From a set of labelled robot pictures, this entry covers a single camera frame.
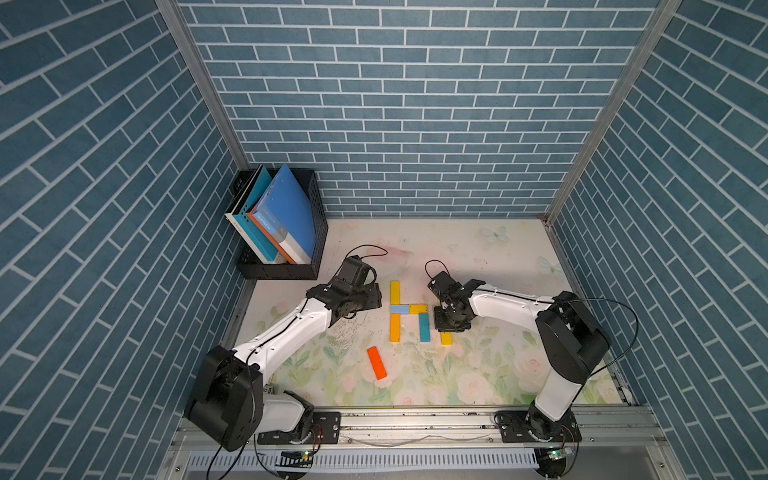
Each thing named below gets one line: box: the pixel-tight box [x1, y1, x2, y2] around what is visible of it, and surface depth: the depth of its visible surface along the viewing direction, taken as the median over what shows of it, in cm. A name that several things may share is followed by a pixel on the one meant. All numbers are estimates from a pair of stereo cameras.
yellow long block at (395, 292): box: [389, 281, 401, 305], surface depth 101 cm
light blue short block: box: [390, 304, 409, 315], surface depth 96 cm
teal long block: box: [420, 313, 431, 342], surface depth 93 cm
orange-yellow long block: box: [389, 313, 401, 343], surface depth 93 cm
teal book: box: [233, 164, 278, 262], surface depth 87 cm
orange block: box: [367, 346, 388, 381], surface depth 86 cm
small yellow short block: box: [409, 304, 429, 315], surface depth 96 cm
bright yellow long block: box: [441, 332, 453, 346], surface depth 90 cm
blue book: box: [247, 164, 316, 265], surface depth 96 cm
